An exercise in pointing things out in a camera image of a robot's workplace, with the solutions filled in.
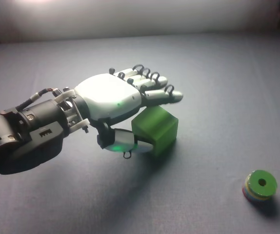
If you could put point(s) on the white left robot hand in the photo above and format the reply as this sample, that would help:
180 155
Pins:
106 95

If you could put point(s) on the green cube block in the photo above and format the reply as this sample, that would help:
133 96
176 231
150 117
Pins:
159 126

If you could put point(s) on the white backdrop sheet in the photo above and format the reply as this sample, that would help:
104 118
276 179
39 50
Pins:
130 17

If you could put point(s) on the grey table cloth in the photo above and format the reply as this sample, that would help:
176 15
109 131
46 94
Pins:
57 207

